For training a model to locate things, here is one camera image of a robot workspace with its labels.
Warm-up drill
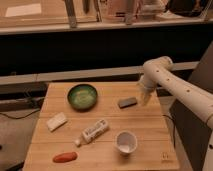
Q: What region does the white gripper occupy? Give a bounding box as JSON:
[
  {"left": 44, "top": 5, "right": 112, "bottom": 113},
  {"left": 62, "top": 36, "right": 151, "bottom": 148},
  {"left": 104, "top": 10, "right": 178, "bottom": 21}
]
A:
[{"left": 138, "top": 75, "right": 154, "bottom": 106}]

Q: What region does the dark grey eraser block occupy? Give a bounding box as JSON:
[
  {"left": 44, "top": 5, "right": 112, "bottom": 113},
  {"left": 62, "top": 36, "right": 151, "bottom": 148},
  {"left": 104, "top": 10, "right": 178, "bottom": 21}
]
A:
[{"left": 118, "top": 97, "right": 137, "bottom": 109}]

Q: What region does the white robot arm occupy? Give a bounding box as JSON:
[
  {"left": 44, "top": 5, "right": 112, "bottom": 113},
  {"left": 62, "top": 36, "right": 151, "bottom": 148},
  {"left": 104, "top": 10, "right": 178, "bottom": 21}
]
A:
[{"left": 138, "top": 56, "right": 213, "bottom": 129}]

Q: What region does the white paper cup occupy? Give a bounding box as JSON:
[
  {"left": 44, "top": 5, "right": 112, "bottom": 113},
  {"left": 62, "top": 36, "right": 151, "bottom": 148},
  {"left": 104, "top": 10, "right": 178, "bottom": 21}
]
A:
[{"left": 116, "top": 131, "right": 138, "bottom": 155}]

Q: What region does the white toothpaste tube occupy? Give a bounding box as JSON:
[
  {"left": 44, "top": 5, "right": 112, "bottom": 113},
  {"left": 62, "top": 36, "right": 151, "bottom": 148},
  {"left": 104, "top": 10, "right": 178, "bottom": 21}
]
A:
[{"left": 74, "top": 119, "right": 109, "bottom": 147}]

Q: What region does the green bowl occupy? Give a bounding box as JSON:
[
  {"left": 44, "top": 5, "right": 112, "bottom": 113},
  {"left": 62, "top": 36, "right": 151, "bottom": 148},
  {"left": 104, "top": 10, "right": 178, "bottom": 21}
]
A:
[{"left": 67, "top": 84, "right": 98, "bottom": 111}]

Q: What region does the white sponge block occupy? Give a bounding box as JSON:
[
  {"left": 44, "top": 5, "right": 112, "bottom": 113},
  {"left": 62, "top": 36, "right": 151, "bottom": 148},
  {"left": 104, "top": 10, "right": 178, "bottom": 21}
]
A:
[{"left": 46, "top": 112, "right": 68, "bottom": 131}]

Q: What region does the orange carrot toy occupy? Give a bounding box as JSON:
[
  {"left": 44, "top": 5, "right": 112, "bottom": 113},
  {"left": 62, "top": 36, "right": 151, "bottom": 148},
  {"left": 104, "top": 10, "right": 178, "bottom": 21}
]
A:
[{"left": 53, "top": 152, "right": 78, "bottom": 163}]

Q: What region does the black cable beside table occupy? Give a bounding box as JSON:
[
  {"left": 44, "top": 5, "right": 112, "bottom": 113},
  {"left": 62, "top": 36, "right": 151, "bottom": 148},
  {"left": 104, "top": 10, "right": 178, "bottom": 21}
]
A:
[{"left": 162, "top": 113, "right": 177, "bottom": 148}]

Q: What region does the black cable on floor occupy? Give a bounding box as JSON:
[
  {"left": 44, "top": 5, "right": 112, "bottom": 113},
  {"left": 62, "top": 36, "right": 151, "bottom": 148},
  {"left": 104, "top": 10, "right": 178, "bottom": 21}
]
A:
[{"left": 0, "top": 108, "right": 42, "bottom": 120}]

